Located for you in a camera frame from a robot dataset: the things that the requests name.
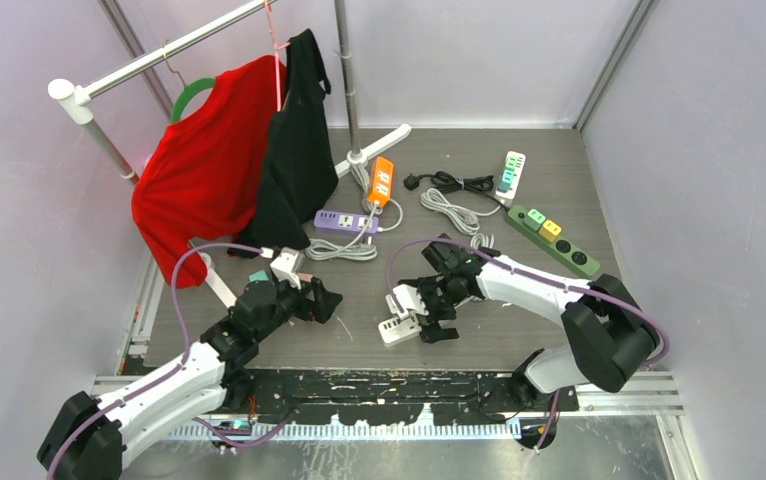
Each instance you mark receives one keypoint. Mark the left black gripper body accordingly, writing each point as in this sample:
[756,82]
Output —
[291,301]

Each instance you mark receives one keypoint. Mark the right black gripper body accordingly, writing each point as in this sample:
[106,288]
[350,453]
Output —
[440,299]

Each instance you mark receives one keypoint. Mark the teal adapter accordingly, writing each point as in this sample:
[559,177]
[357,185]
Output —
[261,275]

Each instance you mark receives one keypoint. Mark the white power strip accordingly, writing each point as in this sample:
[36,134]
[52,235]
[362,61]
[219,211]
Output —
[513,160]
[394,330]

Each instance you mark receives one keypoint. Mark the purple power strip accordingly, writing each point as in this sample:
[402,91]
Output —
[342,223]

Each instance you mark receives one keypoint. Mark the yellow adapter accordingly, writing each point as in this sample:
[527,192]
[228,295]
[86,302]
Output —
[550,231]

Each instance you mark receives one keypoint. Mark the green power strip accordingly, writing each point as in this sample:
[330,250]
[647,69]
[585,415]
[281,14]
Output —
[562,250]

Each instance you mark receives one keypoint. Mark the orange power strip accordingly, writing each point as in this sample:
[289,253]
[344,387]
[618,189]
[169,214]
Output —
[380,182]

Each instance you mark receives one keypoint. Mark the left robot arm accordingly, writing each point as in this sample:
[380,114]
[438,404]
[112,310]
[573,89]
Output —
[98,437]

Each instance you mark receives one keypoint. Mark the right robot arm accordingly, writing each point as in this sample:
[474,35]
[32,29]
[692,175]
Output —
[608,336]

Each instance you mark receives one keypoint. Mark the teal adapters on far strip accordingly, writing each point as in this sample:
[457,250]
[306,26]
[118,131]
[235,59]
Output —
[506,179]

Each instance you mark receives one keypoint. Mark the black garment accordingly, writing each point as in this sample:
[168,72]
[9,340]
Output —
[298,174]

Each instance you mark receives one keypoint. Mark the red t-shirt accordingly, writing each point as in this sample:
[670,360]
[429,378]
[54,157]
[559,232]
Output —
[201,181]

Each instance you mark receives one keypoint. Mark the green clothes hanger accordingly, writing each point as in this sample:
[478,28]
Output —
[189,92]

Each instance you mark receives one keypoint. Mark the pink clothes hanger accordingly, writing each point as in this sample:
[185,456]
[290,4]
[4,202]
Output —
[277,48]

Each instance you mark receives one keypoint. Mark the metal clothes rack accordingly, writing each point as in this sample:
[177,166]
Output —
[75,99]

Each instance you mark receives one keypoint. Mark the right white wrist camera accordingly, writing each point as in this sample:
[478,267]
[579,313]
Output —
[405,302]

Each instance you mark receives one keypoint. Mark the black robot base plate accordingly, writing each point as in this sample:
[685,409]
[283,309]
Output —
[379,397]

